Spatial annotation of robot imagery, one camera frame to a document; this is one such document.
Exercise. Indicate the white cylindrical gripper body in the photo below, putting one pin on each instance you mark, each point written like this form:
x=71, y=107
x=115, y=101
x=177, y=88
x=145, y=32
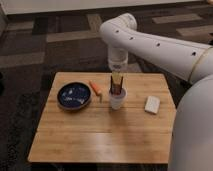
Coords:
x=117, y=59

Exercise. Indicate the wooden table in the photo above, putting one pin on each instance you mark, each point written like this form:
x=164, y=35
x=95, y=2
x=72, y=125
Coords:
x=99, y=134

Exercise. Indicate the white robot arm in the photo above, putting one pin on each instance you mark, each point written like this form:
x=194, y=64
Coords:
x=191, y=146

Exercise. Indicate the white rectangular eraser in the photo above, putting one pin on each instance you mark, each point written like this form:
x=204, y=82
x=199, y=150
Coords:
x=152, y=104

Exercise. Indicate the orange carrot toy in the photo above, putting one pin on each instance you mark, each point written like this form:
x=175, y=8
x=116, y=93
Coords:
x=95, y=88

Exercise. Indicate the white ceramic cup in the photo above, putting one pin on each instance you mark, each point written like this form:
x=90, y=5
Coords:
x=116, y=101

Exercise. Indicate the dark blue bowl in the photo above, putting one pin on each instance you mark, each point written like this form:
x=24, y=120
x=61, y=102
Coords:
x=74, y=96

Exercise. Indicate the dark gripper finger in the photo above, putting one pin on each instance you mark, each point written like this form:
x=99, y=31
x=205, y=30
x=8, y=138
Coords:
x=111, y=84
x=120, y=84

